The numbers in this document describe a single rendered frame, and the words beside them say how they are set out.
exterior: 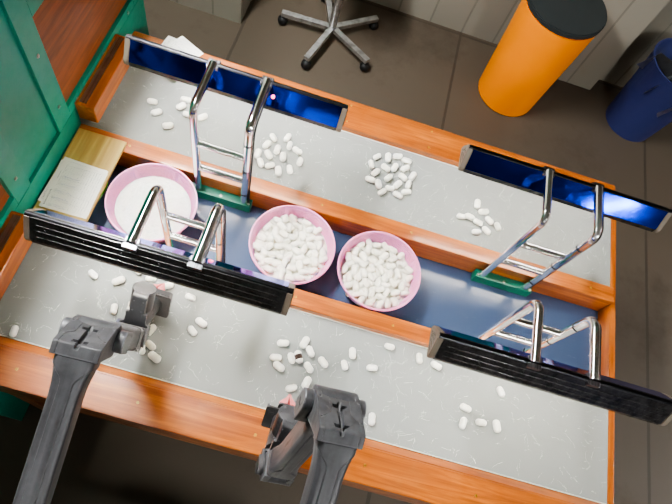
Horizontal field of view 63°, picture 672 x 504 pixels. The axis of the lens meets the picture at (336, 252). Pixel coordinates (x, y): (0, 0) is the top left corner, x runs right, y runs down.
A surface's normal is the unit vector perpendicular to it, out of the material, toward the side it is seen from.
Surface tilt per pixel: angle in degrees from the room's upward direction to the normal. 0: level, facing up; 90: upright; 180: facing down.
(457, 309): 0
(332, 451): 29
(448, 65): 0
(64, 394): 20
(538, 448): 0
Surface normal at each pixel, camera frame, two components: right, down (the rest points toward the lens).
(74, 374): 0.18, -0.07
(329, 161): 0.18, -0.40
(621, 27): -0.24, 0.86
